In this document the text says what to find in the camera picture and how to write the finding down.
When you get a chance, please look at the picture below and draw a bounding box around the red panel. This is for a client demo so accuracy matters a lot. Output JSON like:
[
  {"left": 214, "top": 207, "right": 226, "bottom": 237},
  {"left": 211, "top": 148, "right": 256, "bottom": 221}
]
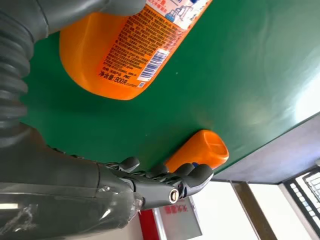
[{"left": 138, "top": 208, "right": 161, "bottom": 240}]

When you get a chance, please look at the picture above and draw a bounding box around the white framed sign board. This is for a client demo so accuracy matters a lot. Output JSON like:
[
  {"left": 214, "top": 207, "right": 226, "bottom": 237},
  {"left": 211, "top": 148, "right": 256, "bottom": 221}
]
[{"left": 152, "top": 196, "right": 203, "bottom": 240}]

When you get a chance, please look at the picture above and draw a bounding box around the green table mat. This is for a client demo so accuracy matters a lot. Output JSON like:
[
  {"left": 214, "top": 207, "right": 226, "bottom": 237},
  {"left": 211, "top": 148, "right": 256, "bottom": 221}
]
[{"left": 21, "top": 0, "right": 320, "bottom": 175}]

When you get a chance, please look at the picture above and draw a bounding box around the black window grille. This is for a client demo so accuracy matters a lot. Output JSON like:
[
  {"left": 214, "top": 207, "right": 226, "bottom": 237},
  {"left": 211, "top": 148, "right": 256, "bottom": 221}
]
[{"left": 283, "top": 167, "right": 320, "bottom": 238}]

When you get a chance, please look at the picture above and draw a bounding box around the brown wooden post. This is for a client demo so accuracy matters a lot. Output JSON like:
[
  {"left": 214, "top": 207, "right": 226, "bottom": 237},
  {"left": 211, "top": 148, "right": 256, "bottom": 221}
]
[{"left": 231, "top": 181, "right": 278, "bottom": 240}]

